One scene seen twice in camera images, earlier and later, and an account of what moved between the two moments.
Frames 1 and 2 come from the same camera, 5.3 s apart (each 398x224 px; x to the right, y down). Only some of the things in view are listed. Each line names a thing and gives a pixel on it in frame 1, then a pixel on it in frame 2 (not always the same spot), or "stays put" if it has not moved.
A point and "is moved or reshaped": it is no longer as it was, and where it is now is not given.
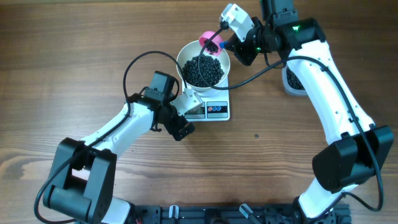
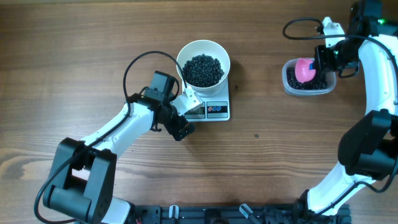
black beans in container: [293, 79] stays put
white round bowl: [194, 49] to [213, 49]
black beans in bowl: [202, 71] stays put
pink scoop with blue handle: [215, 45] is moved or reshaped
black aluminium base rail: [233, 214] stays put
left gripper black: [180, 122] stays put
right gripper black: [246, 57] to [321, 63]
